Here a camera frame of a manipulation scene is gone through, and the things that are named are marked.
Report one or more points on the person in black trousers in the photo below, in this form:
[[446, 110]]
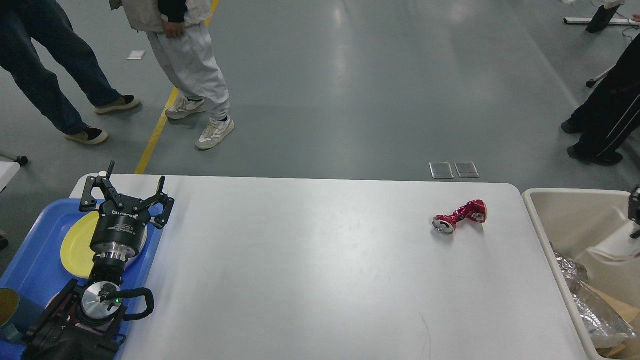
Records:
[[610, 114]]

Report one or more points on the dark green mug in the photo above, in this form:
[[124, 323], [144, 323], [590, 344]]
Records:
[[17, 314]]

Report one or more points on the wheeled chair base legs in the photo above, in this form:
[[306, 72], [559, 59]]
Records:
[[590, 83]]

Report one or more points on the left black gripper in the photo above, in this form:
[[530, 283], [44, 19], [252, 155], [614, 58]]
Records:
[[120, 230]]

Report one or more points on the right metal floor plate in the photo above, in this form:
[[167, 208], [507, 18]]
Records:
[[467, 170]]

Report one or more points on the aluminium foil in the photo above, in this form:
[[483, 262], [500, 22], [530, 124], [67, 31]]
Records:
[[605, 326]]

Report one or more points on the beige plastic bin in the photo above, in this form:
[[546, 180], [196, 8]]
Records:
[[570, 221]]

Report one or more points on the crushed red soda can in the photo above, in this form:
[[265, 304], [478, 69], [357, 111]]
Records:
[[474, 210]]

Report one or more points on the yellow plate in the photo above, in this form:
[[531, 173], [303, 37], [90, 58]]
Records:
[[80, 260]]

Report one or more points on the brown paper bag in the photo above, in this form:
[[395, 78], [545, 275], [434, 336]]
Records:
[[624, 310]]

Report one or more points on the white side table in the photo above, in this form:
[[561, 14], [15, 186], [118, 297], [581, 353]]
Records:
[[9, 168]]

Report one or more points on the left metal floor plate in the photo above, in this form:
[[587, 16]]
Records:
[[441, 170]]

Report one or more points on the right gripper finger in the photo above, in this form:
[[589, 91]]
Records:
[[634, 212]]

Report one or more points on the metal floor plate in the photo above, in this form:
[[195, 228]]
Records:
[[441, 170], [467, 170]]

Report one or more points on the black stand on floor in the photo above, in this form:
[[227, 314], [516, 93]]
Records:
[[603, 16]]

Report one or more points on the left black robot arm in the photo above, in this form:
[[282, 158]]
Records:
[[83, 321]]

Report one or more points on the person in light grey trousers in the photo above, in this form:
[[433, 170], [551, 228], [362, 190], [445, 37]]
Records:
[[182, 45]]

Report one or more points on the white paper cup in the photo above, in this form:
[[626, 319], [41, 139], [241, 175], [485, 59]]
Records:
[[621, 246]]

